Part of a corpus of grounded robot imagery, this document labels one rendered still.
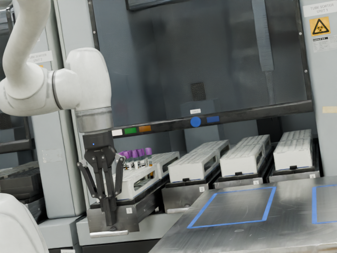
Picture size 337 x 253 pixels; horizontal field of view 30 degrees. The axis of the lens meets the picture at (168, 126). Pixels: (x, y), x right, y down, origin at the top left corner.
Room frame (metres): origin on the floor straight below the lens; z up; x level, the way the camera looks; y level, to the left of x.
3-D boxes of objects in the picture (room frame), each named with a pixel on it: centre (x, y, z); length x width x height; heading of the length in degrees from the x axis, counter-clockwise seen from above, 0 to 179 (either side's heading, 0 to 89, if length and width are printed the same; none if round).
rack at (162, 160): (2.08, 0.06, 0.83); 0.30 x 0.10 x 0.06; 166
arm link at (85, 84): (1.59, 0.19, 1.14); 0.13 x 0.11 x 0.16; 81
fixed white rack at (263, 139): (2.21, -0.29, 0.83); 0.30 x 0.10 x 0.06; 166
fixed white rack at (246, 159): (1.91, -0.21, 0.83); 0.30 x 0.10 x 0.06; 166
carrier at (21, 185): (1.98, 0.50, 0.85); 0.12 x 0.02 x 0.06; 76
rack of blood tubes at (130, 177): (1.78, 0.13, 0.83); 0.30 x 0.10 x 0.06; 166
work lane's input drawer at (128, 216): (1.91, 0.10, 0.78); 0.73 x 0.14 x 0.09; 166
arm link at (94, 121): (1.58, 0.18, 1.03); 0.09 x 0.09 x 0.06
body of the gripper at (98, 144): (1.58, 0.18, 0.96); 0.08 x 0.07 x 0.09; 76
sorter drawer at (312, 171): (2.00, -0.39, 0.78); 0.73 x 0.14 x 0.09; 166
